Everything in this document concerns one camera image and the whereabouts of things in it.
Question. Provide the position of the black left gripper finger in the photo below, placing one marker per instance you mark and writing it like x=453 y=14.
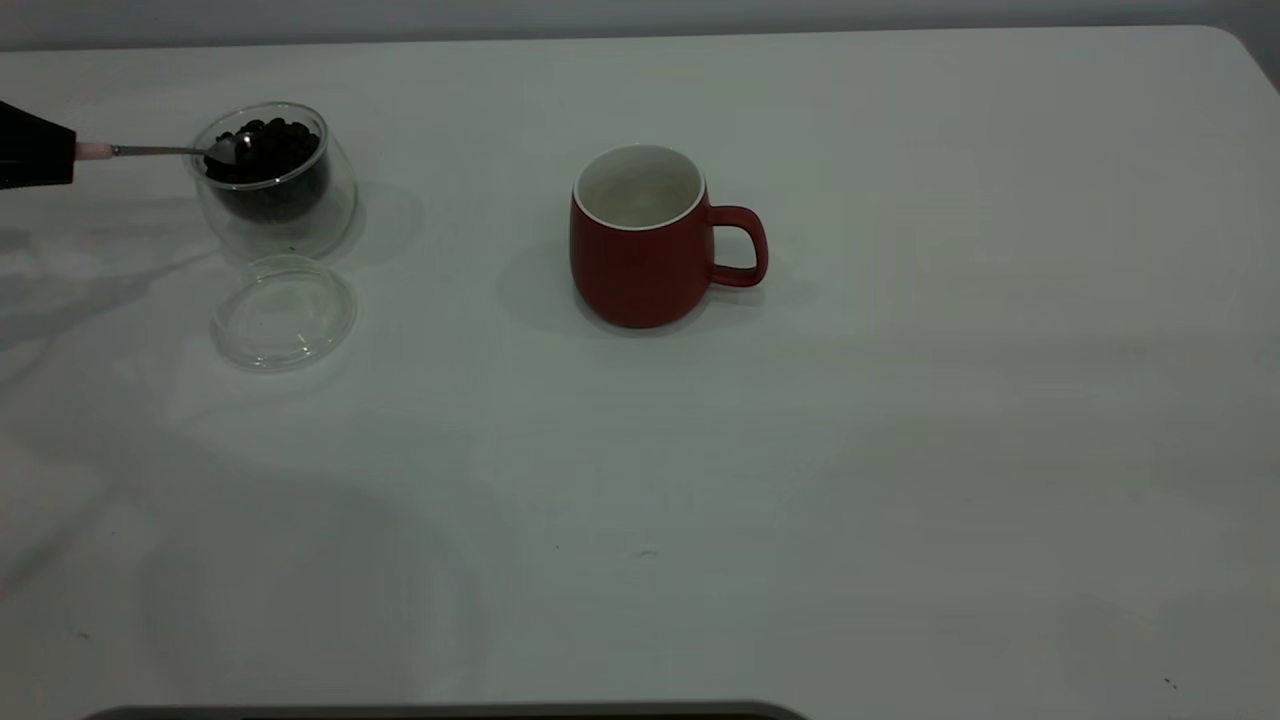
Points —
x=35 y=135
x=35 y=170

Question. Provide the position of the red ceramic cup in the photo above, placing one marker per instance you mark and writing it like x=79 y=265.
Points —
x=630 y=280

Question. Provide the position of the dark coffee beans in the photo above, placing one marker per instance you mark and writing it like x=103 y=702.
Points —
x=280 y=170

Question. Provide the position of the clear glass lid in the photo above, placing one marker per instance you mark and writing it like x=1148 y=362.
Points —
x=285 y=330

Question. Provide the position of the clear glass jar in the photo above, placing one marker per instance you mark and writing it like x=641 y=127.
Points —
x=300 y=240

